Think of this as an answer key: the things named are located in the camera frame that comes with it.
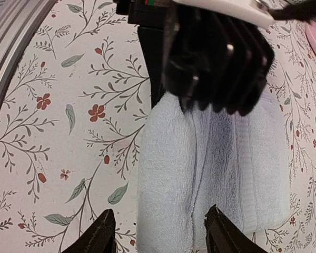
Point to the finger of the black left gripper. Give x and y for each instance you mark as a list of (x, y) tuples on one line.
[(156, 44)]

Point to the light blue towel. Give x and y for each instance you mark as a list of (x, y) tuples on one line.
[(192, 161)]

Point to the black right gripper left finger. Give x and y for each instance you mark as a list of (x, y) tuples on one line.
[(98, 238)]

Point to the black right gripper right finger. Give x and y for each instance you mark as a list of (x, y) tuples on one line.
[(222, 236)]

